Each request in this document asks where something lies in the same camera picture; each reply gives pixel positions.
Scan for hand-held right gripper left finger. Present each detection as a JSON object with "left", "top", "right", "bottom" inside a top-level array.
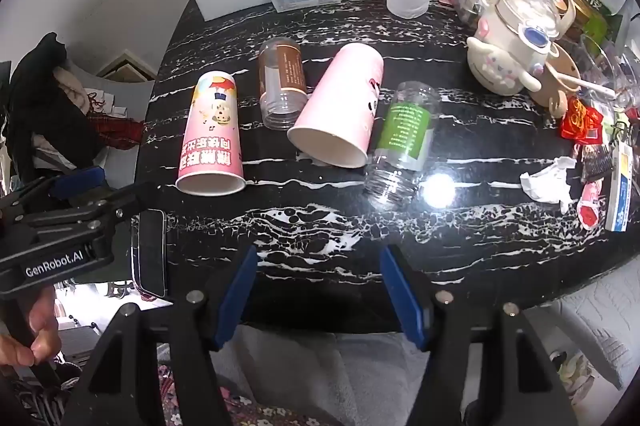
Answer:
[{"left": 62, "top": 245, "right": 259, "bottom": 426}]

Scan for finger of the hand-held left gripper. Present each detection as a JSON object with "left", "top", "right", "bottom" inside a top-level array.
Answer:
[
  {"left": 20, "top": 182, "right": 162, "bottom": 238},
  {"left": 0, "top": 166, "right": 107, "bottom": 214}
]

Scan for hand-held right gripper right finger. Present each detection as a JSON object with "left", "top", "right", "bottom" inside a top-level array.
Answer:
[{"left": 378, "top": 244, "right": 581, "bottom": 426}]

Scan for large plain pink paper cup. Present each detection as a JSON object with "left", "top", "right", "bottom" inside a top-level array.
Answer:
[{"left": 286, "top": 42, "right": 385, "bottom": 169}]

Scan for pink cartoon print paper cup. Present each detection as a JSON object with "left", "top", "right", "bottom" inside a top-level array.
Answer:
[{"left": 175, "top": 70, "right": 247, "bottom": 197}]

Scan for clear glass cup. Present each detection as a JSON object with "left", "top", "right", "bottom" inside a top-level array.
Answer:
[{"left": 580, "top": 32, "right": 640, "bottom": 109}]

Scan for person's left hand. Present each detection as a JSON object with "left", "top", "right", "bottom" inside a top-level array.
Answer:
[{"left": 0, "top": 289, "right": 62, "bottom": 368}]

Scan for black smartphone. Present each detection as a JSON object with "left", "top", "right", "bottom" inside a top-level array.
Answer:
[{"left": 130, "top": 208, "right": 169, "bottom": 300}]

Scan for red plaid cloth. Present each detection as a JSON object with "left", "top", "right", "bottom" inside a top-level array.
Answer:
[{"left": 84, "top": 113, "right": 147, "bottom": 153}]

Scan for dark clothes pile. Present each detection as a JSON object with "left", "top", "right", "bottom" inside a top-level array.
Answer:
[{"left": 0, "top": 32, "right": 103, "bottom": 189}]

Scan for person's grey trousers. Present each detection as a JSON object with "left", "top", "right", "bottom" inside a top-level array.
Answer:
[{"left": 210, "top": 323, "right": 476, "bottom": 426}]

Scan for floral cloth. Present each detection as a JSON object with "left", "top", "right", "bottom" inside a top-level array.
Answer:
[{"left": 152, "top": 341, "right": 331, "bottom": 426}]

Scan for clear jar with green label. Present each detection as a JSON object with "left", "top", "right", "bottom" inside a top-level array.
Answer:
[{"left": 363, "top": 80, "right": 441, "bottom": 208}]

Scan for crumpled white tissue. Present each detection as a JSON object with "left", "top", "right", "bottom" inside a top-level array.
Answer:
[{"left": 519, "top": 156, "right": 579, "bottom": 214}]

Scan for clear jar with brown label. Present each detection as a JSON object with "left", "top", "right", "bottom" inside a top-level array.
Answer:
[{"left": 257, "top": 37, "right": 309, "bottom": 131}]

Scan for pink and red sachet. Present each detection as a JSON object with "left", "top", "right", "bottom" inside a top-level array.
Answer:
[{"left": 577, "top": 180, "right": 609, "bottom": 230}]

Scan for black hair clips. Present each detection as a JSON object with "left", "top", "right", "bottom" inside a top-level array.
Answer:
[{"left": 580, "top": 144, "right": 615, "bottom": 183}]

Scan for white and blue card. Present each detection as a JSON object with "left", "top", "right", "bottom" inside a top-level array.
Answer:
[{"left": 604, "top": 141, "right": 637, "bottom": 233}]

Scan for red candy wrapper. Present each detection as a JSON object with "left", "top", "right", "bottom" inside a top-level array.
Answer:
[{"left": 560, "top": 96, "right": 607, "bottom": 143}]

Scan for white cartoon kettle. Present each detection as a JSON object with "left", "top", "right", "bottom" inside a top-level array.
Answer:
[{"left": 466, "top": 0, "right": 574, "bottom": 96}]

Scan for wooden dish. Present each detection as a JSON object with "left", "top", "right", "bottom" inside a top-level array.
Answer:
[{"left": 530, "top": 42, "right": 582, "bottom": 117}]

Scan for white spoon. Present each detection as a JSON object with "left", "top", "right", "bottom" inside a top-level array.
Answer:
[{"left": 554, "top": 74, "right": 617, "bottom": 98}]

